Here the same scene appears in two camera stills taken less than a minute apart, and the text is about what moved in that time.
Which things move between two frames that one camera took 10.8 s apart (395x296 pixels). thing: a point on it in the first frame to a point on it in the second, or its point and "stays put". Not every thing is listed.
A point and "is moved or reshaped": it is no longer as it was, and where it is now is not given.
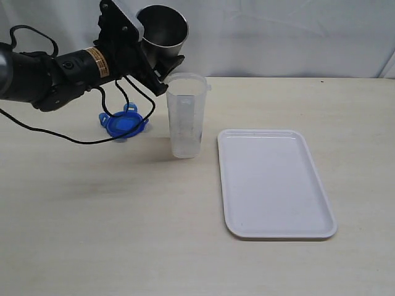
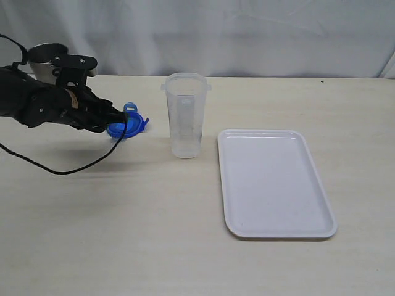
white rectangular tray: (272, 187) stays put
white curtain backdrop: (235, 39) stays put
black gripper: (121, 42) to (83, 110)
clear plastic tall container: (186, 94) stays put
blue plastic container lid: (124, 124) stays put
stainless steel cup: (165, 32) is moved or reshaped
